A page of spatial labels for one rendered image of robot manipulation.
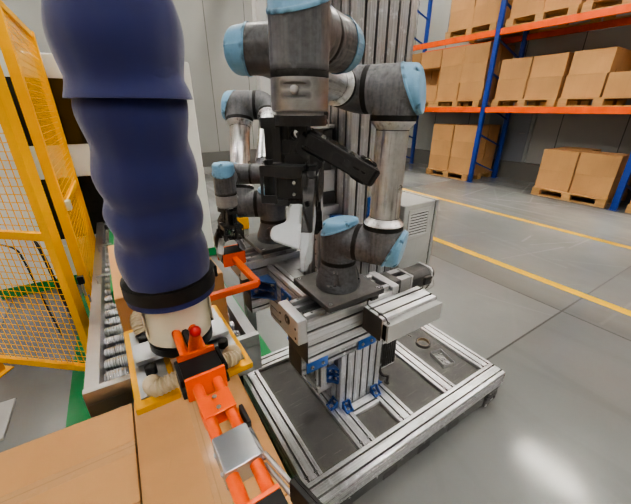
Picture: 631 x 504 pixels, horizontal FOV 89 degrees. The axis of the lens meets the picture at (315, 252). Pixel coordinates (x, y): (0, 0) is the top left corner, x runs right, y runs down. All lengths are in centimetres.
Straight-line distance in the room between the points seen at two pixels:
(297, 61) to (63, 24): 44
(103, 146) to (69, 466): 104
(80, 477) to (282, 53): 131
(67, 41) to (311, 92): 46
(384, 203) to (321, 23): 56
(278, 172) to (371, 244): 54
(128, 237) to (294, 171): 46
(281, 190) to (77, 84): 45
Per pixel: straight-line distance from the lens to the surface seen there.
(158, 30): 75
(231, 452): 63
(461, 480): 196
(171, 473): 130
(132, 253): 82
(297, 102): 43
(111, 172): 78
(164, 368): 99
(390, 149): 89
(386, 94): 87
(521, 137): 942
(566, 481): 218
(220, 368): 75
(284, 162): 47
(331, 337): 113
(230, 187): 116
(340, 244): 97
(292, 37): 44
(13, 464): 156
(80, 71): 76
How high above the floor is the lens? 158
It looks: 24 degrees down
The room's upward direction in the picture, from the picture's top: straight up
